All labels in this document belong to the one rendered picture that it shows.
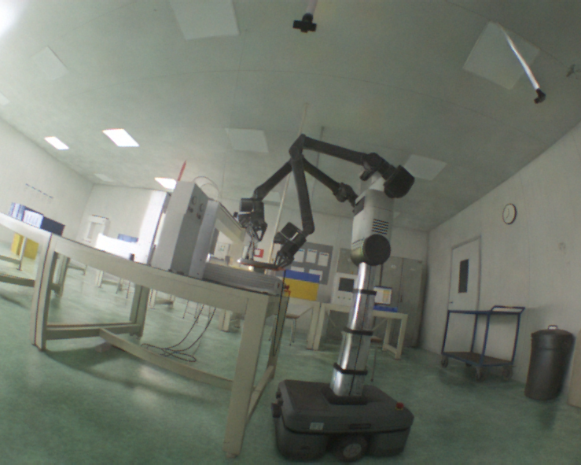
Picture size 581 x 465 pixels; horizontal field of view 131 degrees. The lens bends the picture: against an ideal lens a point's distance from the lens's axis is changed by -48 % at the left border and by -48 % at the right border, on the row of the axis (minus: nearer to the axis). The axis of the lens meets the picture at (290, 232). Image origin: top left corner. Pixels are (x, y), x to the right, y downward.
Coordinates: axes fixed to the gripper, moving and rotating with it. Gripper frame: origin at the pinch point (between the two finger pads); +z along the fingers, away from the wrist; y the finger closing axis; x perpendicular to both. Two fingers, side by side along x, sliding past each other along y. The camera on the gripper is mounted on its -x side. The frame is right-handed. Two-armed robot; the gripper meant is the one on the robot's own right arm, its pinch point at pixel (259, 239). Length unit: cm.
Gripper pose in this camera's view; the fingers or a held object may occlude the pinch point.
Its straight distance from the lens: 125.9
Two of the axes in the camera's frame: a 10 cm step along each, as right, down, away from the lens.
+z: 0.8, 9.6, -2.9
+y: -1.6, -2.7, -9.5
